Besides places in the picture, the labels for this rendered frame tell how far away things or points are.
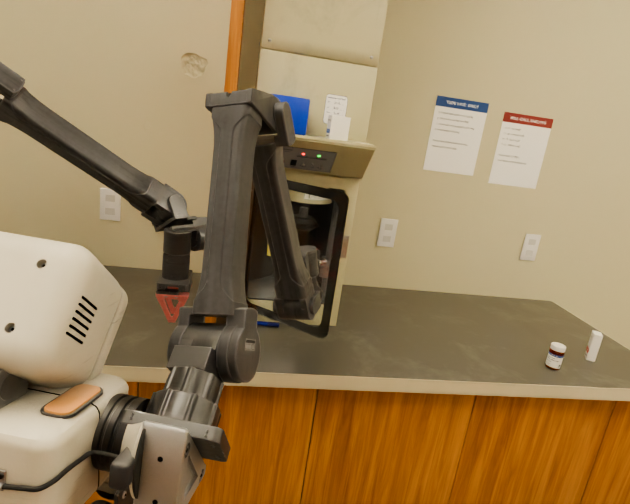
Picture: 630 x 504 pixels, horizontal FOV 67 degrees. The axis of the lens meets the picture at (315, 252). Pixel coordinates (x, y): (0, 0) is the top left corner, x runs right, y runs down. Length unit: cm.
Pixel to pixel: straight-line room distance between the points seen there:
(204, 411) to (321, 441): 83
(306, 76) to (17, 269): 96
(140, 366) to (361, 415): 59
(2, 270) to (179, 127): 127
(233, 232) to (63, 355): 26
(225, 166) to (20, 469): 42
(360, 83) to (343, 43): 11
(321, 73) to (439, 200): 82
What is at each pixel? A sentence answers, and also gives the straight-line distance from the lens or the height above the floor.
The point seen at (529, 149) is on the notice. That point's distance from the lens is 211.
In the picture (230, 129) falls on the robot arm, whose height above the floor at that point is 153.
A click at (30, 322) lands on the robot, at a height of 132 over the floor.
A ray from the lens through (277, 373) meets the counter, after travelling 123.
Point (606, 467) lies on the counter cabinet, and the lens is 187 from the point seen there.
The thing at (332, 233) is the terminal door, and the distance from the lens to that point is 123.
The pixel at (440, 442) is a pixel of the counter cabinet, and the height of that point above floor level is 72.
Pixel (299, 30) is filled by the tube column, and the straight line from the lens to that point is 138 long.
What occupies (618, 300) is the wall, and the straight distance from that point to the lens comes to 257.
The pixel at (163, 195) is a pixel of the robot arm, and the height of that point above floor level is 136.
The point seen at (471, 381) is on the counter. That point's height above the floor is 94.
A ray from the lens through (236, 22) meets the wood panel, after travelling 128.
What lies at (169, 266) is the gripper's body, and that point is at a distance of 106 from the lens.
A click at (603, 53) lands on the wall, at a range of 226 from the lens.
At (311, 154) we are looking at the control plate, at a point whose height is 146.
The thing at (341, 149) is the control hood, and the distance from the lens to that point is 128.
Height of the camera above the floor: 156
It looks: 16 degrees down
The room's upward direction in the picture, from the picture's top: 8 degrees clockwise
